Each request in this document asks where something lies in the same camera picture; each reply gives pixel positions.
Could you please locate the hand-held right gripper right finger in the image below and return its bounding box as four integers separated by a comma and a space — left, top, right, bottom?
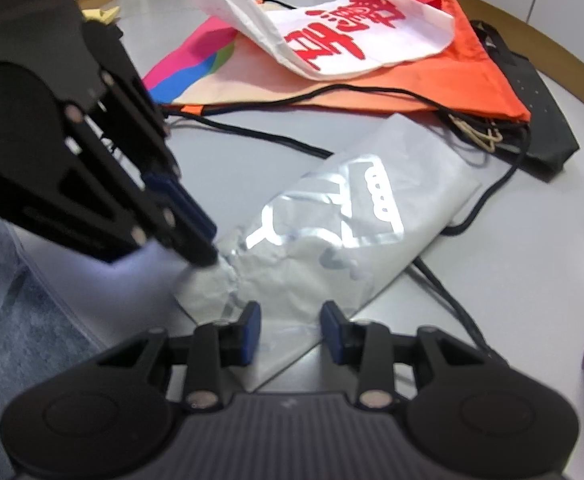
320, 300, 510, 411

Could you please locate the black drawstring cord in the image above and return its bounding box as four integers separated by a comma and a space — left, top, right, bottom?
164, 82, 533, 366

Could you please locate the beige rope bag handle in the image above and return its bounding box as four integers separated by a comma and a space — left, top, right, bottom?
447, 112, 505, 153

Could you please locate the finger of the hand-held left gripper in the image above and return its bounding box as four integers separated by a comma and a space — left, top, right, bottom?
59, 102, 221, 269
82, 22, 219, 242

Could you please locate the white bag with red print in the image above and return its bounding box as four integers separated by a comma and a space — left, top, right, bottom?
187, 0, 455, 82

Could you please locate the black mesh tote bag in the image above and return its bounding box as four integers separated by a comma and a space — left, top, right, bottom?
469, 20, 580, 176

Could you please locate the yellow slipper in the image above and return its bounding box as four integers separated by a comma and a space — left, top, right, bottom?
79, 5, 122, 26

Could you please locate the silver grey shopping bag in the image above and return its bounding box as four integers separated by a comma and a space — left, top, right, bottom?
174, 112, 483, 393

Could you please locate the blue grey cloth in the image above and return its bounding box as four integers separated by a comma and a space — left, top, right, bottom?
0, 215, 122, 480

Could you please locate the orange drawstring bag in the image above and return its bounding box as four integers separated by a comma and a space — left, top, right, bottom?
292, 0, 532, 123

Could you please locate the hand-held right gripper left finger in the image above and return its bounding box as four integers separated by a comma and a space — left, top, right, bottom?
96, 301, 263, 411

